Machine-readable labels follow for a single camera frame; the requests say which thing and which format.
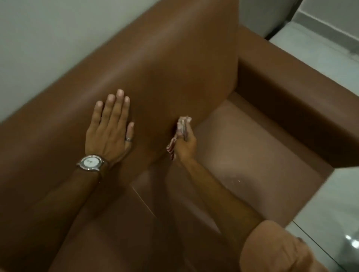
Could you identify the brown leather sofa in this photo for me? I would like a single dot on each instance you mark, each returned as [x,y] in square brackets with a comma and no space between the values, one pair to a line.
[179,134]

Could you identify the person's left hand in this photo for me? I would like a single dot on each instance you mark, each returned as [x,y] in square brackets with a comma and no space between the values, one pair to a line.
[106,134]

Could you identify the person's right fingers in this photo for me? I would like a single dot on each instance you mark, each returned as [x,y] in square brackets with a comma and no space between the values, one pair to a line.
[186,131]

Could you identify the red striped white cloth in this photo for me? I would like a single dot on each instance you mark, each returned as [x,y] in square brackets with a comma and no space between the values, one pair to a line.
[179,131]

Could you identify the person's left middle finger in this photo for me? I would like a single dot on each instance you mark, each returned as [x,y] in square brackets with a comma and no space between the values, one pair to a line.
[117,105]

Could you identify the silver wristwatch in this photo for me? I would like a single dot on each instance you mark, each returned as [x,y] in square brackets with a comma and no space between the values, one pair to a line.
[91,162]

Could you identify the person's left forearm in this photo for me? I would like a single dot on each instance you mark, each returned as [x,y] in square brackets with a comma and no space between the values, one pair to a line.
[53,207]

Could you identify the person's right hand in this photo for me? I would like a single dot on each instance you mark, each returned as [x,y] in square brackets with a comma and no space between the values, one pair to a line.
[186,145]

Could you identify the person's left thumb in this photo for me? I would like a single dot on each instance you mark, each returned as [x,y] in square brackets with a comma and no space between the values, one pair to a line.
[129,136]

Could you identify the person's right forearm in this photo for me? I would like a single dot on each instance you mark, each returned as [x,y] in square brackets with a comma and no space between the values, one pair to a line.
[221,196]

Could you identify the person's left little finger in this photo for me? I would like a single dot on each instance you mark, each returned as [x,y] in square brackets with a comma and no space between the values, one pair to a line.
[96,113]

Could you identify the orange shirt sleeve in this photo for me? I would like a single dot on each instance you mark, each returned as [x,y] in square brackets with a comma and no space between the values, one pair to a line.
[277,248]

